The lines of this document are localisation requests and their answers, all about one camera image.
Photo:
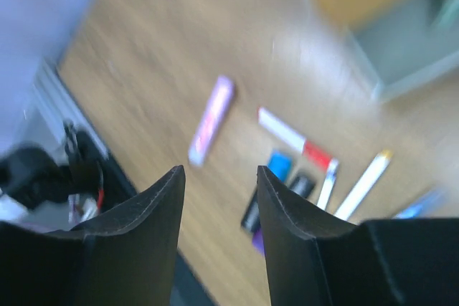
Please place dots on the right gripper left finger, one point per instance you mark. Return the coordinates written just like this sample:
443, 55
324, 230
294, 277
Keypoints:
125, 256

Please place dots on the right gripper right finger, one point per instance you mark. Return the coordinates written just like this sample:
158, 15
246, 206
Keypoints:
314, 258

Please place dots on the round cream drawer organizer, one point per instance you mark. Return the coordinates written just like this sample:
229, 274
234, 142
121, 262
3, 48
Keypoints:
400, 45

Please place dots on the purple capped black highlighter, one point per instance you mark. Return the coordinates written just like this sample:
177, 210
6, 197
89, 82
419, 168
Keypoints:
302, 185

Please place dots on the blue capped white marker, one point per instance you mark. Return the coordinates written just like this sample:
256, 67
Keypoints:
328, 184

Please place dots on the yellow banded white marker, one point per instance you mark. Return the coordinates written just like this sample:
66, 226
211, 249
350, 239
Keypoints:
365, 183

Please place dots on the blue capped black highlighter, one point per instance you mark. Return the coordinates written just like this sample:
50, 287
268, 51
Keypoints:
280, 164

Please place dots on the blue patterned pen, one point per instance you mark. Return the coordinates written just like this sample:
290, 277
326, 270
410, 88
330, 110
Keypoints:
424, 205

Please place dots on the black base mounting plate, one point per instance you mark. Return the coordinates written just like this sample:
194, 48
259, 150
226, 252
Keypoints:
30, 176

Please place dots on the red capped white marker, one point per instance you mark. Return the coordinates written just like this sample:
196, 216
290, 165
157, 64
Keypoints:
295, 140

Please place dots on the pink highlighter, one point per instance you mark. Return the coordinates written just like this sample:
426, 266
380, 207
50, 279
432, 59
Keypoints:
213, 116

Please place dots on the aluminium frame rail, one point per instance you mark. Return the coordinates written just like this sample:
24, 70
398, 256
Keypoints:
57, 105

